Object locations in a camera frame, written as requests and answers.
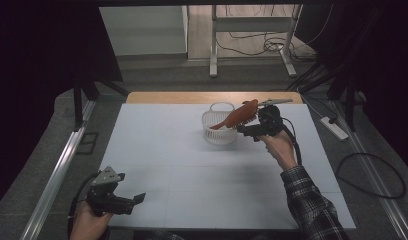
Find white cabinet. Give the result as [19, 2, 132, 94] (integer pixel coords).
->
[99, 5, 189, 57]

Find black looped floor cable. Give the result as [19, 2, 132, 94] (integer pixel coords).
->
[335, 152, 407, 200]

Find black curtain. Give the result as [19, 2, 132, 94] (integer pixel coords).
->
[293, 3, 408, 174]
[0, 0, 124, 209]

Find person's right hand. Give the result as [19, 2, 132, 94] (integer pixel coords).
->
[258, 129, 298, 172]

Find white power strip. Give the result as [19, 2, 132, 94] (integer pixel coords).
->
[319, 116, 350, 142]

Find white power strip cable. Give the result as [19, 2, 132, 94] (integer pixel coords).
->
[296, 87, 324, 120]

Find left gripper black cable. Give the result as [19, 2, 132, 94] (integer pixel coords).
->
[67, 171, 101, 239]

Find tangled black floor cables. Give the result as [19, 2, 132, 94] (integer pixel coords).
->
[215, 4, 335, 63]

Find black stand legs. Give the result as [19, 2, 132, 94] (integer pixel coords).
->
[285, 61, 358, 133]
[73, 78, 130, 129]

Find white plastic mesh basket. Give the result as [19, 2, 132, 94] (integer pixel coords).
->
[201, 101, 241, 146]

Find white metal stand frame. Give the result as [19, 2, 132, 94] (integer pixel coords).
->
[209, 4, 305, 79]

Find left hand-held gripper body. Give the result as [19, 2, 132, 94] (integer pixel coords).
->
[86, 166, 126, 217]

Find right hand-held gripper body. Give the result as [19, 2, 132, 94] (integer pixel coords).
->
[256, 98, 294, 137]

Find white table cover board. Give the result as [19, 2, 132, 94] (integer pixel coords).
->
[96, 102, 357, 231]

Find person's left hand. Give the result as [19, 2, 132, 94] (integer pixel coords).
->
[69, 201, 115, 240]

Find aluminium floor rail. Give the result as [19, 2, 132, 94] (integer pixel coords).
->
[330, 99, 408, 240]
[20, 99, 96, 240]

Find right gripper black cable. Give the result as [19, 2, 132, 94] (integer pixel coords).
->
[280, 116, 303, 167]

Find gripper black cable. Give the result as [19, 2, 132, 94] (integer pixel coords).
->
[67, 171, 101, 239]
[280, 116, 303, 167]

